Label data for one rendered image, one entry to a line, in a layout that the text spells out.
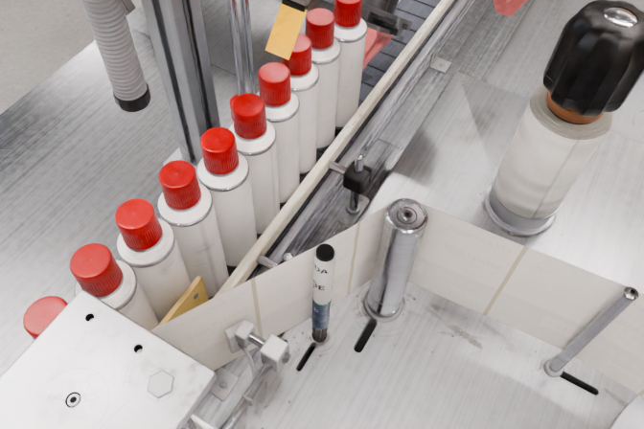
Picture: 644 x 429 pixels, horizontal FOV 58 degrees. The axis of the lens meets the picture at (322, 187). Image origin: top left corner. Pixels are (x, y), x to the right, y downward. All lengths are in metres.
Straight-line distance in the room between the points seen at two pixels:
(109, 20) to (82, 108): 0.46
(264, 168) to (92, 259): 0.21
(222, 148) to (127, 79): 0.11
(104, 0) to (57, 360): 0.28
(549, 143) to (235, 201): 0.33
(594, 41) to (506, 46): 0.53
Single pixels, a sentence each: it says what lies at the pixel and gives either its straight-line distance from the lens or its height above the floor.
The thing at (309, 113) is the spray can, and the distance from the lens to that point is 0.69.
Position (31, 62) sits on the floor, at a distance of 2.46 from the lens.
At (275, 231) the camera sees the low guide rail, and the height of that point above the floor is 0.91.
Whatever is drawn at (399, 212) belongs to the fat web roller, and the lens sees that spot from 0.52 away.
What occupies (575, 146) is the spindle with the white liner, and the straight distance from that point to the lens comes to 0.65.
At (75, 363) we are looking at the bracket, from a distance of 0.40.
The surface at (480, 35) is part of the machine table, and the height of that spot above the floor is 0.83.
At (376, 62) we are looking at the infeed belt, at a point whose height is 0.88.
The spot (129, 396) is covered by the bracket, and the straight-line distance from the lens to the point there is 0.38.
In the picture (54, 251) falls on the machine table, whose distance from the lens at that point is 0.83.
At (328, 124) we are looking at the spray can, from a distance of 0.77.
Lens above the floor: 1.49
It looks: 54 degrees down
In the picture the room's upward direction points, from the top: 3 degrees clockwise
